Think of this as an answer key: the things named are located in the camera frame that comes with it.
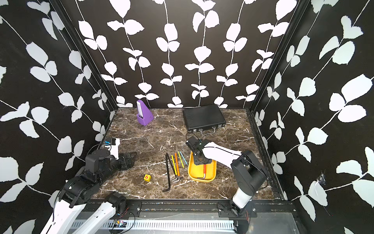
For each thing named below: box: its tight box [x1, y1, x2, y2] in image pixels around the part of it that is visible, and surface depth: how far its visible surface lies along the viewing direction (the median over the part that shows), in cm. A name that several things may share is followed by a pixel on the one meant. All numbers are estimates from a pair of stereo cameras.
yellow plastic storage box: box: [187, 151, 217, 183], surface depth 87 cm
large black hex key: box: [162, 153, 171, 193], surface depth 86 cm
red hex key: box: [197, 164, 207, 180], surface depth 88 cm
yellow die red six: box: [143, 174, 152, 182], surface depth 84 cm
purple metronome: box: [136, 99, 154, 127], surface depth 109 cm
